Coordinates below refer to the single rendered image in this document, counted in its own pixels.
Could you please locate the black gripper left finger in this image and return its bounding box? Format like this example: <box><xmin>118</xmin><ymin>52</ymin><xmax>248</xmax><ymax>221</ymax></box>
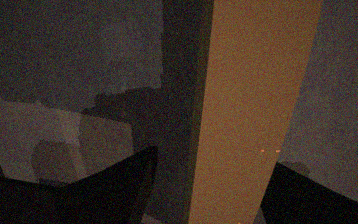
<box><xmin>0</xmin><ymin>146</ymin><xmax>158</xmax><ymax>224</ymax></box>

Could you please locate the long brown wooden rail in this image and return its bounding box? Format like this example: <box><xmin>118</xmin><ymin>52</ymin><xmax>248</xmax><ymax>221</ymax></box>
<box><xmin>182</xmin><ymin>0</ymin><xmax>323</xmax><ymax>224</ymax></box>

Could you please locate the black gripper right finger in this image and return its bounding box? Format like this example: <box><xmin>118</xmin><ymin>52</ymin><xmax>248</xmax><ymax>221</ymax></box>
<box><xmin>260</xmin><ymin>162</ymin><xmax>358</xmax><ymax>224</ymax></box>

